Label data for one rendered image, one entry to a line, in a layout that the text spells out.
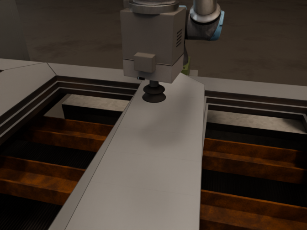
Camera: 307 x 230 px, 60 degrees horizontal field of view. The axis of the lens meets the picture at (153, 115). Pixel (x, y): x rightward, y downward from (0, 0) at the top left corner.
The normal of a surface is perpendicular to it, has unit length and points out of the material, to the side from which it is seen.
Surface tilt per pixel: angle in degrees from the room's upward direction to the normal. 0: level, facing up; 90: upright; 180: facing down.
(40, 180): 0
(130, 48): 90
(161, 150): 0
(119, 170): 0
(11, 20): 90
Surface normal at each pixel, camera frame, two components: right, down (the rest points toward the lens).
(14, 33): 0.97, 0.12
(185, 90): 0.00, -0.84
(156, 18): -0.36, 0.50
